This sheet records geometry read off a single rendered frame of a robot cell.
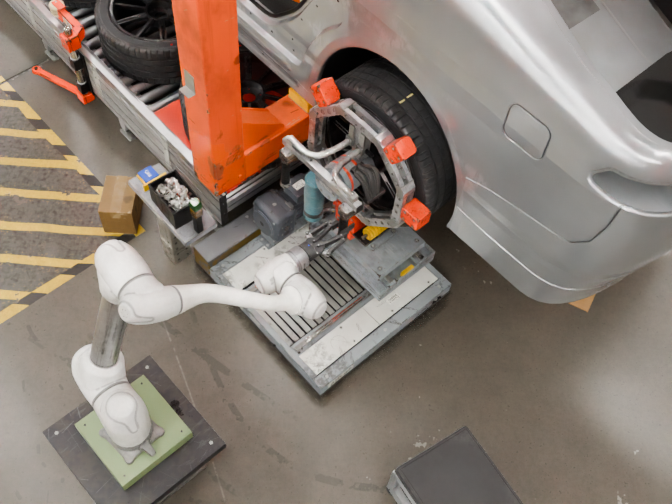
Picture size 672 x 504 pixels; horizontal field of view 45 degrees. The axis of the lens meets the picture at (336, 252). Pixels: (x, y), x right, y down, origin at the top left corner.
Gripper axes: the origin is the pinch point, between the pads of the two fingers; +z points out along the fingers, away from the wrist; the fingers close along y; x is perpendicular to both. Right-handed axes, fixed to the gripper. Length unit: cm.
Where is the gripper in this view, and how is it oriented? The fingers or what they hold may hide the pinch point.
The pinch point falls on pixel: (343, 225)
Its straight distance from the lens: 307.4
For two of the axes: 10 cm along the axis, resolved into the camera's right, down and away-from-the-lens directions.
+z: 7.4, -5.4, 4.0
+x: 0.6, -5.4, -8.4
